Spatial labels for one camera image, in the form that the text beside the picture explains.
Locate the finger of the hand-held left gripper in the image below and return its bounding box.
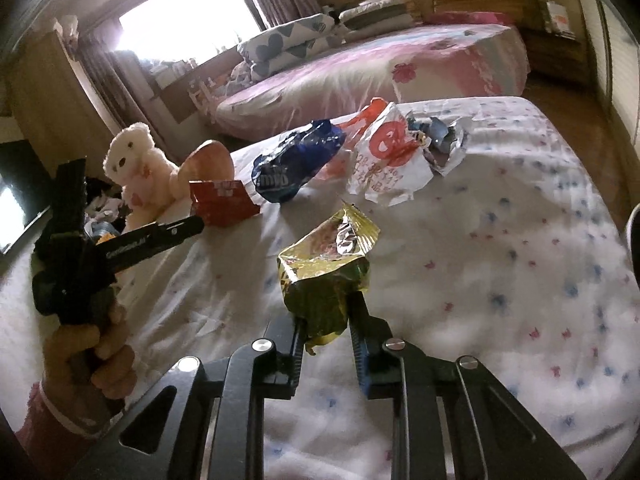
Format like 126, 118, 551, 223
97, 217, 206, 273

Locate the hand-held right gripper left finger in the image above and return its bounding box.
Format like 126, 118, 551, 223
82, 316, 308, 480

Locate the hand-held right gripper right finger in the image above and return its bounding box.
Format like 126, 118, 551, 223
345, 293, 588, 480

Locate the red snack packet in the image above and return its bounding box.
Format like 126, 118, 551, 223
189, 179, 261, 228

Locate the gold snack wrapper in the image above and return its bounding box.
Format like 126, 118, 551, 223
277, 199, 381, 356

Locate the blue snack wrapper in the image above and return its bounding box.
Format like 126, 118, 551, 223
251, 120, 347, 204

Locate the white plastic bag red print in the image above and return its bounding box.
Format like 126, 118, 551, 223
334, 99, 436, 207

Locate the silver and blue wrapper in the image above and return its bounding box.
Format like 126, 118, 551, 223
406, 112, 470, 178

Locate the white bin with black liner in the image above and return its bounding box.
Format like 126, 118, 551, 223
622, 202, 640, 271

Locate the person's left forearm pink sleeve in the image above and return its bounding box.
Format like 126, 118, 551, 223
12, 380, 113, 461

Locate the person's left hand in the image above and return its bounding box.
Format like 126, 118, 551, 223
42, 302, 137, 402

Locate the dark clothes heap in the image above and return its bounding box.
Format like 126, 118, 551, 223
84, 180, 132, 239

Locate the cream teddy bear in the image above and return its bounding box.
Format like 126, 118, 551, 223
102, 122, 193, 233

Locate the black television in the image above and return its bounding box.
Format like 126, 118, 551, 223
0, 140, 51, 256

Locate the small white chair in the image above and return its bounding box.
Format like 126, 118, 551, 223
187, 77, 221, 111

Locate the window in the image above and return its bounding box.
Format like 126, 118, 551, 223
117, 0, 268, 66

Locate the folded heart print quilt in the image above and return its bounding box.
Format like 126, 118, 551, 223
237, 12, 341, 81

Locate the bed with pink floral sheet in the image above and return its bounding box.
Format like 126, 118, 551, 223
215, 22, 531, 138

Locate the brown striped pillow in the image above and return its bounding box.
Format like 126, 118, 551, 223
340, 0, 413, 31

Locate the pink pillow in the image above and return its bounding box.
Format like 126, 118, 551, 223
425, 10, 506, 27

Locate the wooden nightstand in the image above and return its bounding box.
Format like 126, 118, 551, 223
520, 25, 591, 86

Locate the white paper bag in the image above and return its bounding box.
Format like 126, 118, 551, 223
545, 0, 574, 39

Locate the white sliding wardrobe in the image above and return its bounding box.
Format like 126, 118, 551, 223
570, 0, 640, 146

